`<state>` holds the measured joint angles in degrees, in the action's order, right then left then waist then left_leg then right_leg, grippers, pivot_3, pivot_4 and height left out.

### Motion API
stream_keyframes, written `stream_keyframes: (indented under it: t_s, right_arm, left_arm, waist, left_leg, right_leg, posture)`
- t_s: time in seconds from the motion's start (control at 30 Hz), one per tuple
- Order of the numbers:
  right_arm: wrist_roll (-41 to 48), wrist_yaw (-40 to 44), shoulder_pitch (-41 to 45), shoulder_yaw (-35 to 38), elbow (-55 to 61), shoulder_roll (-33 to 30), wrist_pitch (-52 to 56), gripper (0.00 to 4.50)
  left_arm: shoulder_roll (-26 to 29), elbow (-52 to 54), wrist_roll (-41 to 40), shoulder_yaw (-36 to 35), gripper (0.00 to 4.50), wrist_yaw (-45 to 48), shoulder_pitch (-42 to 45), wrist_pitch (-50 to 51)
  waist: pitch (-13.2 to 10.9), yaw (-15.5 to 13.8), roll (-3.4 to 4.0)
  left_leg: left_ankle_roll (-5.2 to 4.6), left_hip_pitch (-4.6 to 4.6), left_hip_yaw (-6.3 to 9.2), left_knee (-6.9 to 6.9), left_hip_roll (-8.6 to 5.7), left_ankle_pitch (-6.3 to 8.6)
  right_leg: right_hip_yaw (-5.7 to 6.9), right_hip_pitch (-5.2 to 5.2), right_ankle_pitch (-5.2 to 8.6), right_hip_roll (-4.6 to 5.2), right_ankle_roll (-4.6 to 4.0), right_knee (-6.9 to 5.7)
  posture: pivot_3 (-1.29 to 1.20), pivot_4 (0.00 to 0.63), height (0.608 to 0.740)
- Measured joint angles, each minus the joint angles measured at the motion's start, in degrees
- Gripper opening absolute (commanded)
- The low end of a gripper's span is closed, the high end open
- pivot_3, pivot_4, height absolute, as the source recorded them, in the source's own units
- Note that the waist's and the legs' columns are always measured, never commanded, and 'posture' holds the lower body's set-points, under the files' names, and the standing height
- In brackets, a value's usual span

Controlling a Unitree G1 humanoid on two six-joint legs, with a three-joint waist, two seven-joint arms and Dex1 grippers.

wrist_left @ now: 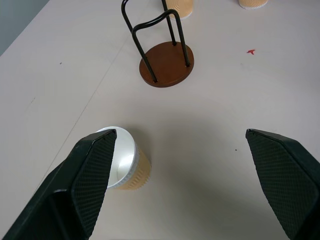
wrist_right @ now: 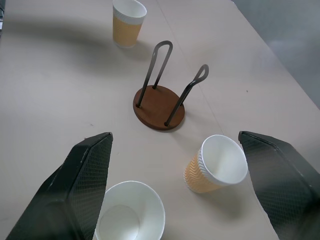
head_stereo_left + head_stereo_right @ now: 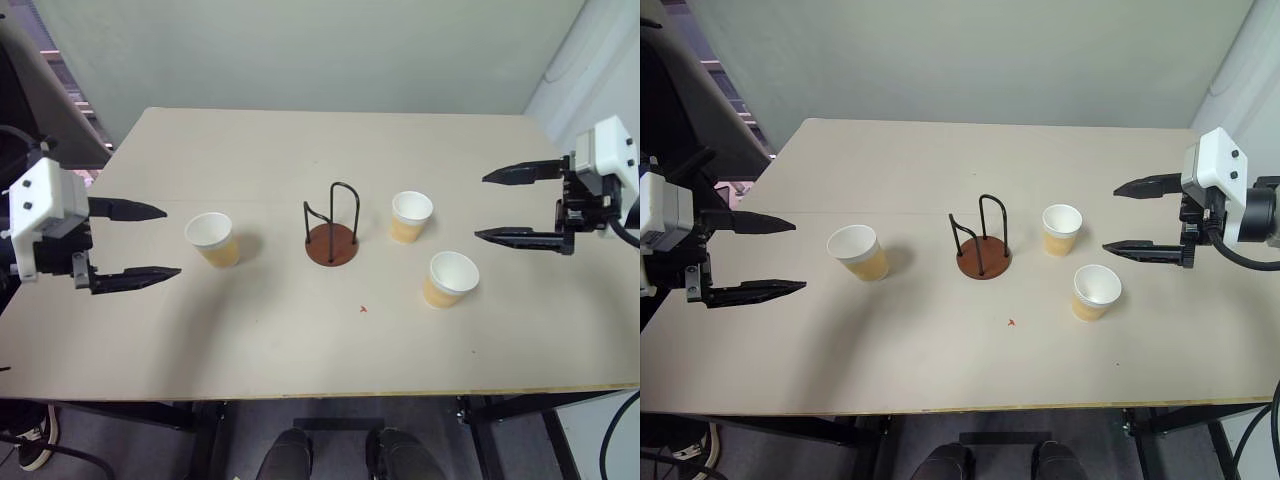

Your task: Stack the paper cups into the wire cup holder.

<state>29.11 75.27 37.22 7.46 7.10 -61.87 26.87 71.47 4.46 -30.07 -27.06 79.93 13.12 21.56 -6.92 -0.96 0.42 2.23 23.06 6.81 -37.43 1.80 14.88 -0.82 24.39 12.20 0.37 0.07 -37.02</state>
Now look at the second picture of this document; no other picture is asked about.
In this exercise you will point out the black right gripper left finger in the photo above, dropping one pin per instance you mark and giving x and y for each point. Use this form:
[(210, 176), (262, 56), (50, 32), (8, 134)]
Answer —
[(72, 190)]

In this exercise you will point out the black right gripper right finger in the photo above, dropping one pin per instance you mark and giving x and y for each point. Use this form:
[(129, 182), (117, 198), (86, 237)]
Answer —
[(285, 185)]

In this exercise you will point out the white paper cup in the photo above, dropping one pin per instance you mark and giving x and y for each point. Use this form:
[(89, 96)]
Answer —
[(130, 212)]

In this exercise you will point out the orange ripple paper cup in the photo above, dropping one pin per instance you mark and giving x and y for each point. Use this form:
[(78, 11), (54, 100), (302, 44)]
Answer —
[(217, 162), (126, 25)]

